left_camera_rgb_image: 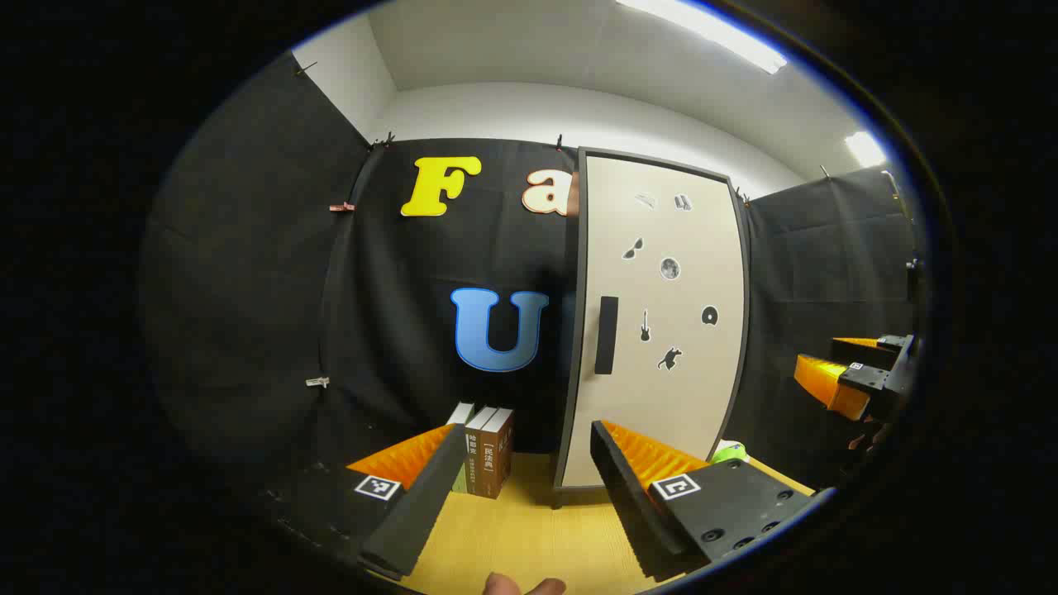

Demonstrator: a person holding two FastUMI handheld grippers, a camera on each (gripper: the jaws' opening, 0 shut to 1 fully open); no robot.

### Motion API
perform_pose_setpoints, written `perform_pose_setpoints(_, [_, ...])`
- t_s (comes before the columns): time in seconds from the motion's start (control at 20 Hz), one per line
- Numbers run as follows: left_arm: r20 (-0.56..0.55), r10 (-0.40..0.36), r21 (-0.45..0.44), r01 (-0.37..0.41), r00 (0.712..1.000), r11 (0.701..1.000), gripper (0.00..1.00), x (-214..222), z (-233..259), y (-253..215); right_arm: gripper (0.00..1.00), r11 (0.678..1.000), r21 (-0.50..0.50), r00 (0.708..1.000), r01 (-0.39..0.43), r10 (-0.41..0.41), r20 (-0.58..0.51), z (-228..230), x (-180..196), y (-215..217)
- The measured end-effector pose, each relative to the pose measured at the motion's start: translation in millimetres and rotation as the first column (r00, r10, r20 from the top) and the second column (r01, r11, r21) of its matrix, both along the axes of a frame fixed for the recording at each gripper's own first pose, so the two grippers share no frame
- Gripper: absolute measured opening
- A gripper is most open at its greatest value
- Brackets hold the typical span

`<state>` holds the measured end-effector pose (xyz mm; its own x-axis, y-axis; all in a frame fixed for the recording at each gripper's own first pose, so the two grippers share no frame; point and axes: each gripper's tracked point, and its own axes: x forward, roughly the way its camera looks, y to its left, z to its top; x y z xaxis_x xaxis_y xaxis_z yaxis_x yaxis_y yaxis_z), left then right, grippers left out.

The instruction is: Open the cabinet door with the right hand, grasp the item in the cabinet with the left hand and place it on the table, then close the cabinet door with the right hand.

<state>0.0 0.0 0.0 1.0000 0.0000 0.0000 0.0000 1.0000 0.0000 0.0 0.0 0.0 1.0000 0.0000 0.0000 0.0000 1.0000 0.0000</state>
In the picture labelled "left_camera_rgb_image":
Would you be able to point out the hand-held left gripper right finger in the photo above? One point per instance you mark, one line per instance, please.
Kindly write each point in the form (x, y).
(624, 504)

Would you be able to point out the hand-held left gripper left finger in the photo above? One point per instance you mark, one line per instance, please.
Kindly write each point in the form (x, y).
(413, 512)

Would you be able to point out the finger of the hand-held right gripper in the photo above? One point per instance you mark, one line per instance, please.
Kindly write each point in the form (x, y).
(884, 344)
(864, 380)

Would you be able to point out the beige cabinet door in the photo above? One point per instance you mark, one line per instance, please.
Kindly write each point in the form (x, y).
(645, 413)

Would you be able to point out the black stand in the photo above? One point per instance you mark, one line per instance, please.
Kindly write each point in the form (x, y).
(912, 281)

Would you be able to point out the brown book grey top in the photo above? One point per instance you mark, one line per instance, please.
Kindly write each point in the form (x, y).
(474, 463)

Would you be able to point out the green plush toy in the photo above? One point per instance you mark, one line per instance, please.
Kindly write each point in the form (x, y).
(729, 452)

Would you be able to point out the small ceiling light panel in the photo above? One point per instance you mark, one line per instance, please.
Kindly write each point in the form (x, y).
(864, 149)

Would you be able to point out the black backdrop cloth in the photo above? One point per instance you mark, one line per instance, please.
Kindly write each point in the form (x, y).
(248, 289)

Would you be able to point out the long ceiling light panel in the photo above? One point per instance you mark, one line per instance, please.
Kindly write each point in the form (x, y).
(711, 29)

